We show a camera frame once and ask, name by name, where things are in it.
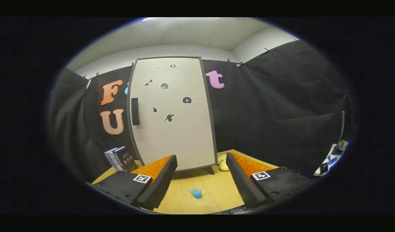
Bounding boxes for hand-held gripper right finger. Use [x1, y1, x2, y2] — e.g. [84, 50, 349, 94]
[226, 152, 317, 209]

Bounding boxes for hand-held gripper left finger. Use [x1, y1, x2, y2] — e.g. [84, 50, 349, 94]
[88, 155, 178, 211]

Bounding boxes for white cabinet door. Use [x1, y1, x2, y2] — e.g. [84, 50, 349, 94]
[128, 57, 216, 172]

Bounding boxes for yellow plush toy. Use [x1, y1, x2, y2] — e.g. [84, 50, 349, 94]
[217, 155, 230, 171]

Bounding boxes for grey cabinet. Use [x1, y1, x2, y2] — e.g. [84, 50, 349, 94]
[127, 56, 218, 175]

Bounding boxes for dark blue book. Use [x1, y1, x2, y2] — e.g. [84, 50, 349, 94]
[114, 146, 138, 172]

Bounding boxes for light blue book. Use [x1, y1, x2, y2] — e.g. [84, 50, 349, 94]
[104, 148, 124, 171]

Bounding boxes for black backdrop cloth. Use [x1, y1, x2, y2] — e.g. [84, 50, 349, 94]
[48, 40, 351, 184]

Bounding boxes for white side table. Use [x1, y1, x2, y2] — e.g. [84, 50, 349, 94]
[313, 143, 346, 177]

